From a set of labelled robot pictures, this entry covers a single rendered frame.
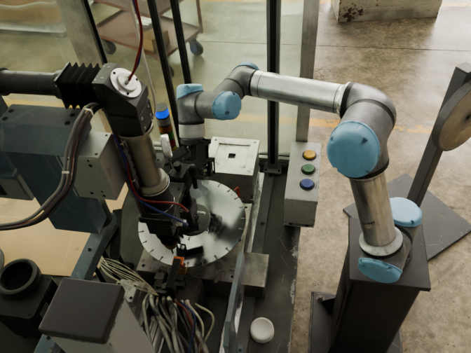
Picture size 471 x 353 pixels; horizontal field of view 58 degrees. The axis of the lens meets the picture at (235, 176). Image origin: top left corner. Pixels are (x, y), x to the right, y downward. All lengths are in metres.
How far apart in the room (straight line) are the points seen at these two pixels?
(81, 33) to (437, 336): 1.95
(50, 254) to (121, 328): 1.35
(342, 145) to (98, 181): 0.52
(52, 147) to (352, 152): 0.61
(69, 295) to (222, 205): 1.07
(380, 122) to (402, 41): 3.06
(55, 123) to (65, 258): 0.86
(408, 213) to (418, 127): 1.87
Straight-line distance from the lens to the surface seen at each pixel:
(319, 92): 1.13
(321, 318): 2.19
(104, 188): 0.87
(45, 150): 0.84
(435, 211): 2.66
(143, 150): 0.86
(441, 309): 2.36
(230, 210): 1.33
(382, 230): 1.18
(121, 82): 0.77
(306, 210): 1.46
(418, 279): 1.50
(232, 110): 1.14
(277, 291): 1.41
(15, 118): 0.87
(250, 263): 1.37
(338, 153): 0.99
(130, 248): 1.56
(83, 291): 0.30
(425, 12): 4.44
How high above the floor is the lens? 2.00
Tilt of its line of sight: 48 degrees down
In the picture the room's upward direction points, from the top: 5 degrees counter-clockwise
